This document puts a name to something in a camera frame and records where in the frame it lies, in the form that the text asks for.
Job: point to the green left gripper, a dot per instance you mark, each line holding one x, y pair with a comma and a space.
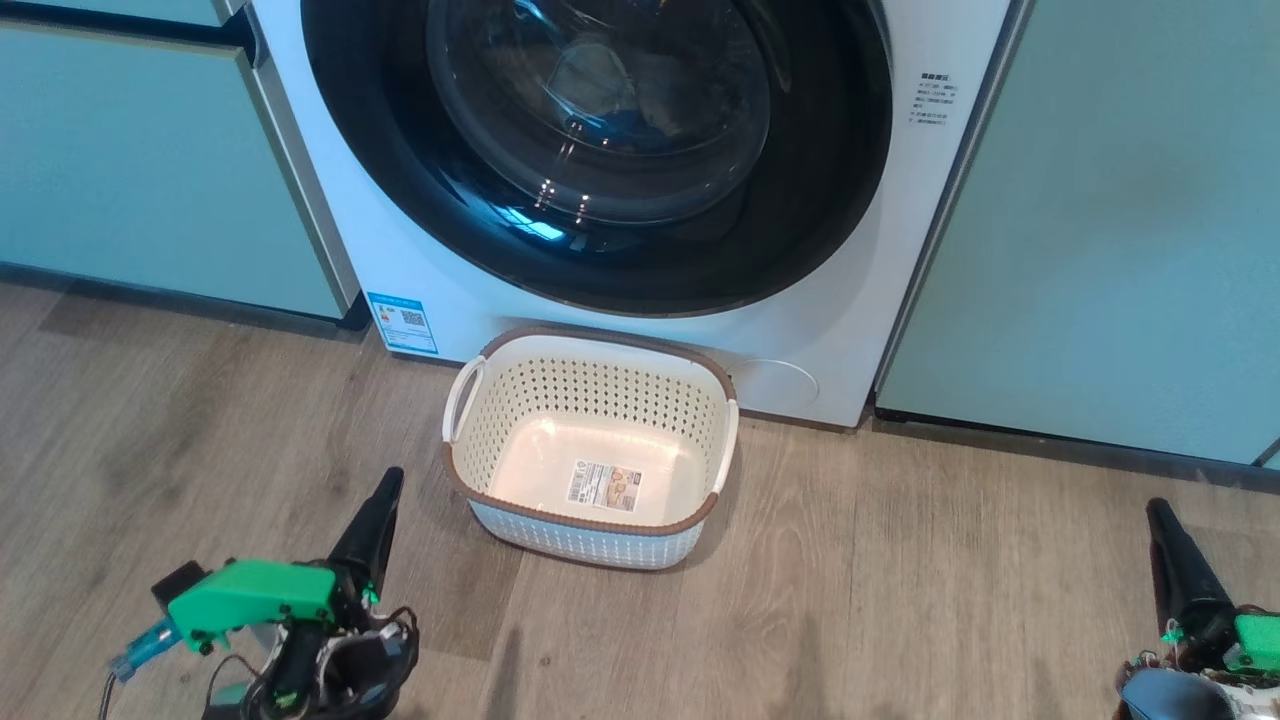
260, 595

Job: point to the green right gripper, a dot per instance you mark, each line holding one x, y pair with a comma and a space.
1260, 642

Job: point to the pale yellow bear print garment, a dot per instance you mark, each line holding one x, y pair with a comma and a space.
600, 85

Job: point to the round black glass washer door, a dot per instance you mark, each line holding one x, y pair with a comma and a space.
800, 200

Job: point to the cream perforated laundry basket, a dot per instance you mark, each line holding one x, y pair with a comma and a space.
580, 540

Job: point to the white front-load washing machine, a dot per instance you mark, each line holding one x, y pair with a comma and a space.
400, 220

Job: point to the blue energy label sticker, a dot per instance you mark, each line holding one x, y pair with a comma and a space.
402, 323

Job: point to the pale green tall cabinet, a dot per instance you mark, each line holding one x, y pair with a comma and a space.
1120, 220

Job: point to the round drain filter cover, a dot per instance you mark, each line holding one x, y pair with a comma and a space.
785, 380

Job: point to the pale green cabinet panel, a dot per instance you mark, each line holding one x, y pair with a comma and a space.
130, 160

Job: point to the printed text washer sticker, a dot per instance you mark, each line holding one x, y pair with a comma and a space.
935, 98

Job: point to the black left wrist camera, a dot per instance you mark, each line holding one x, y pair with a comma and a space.
178, 585

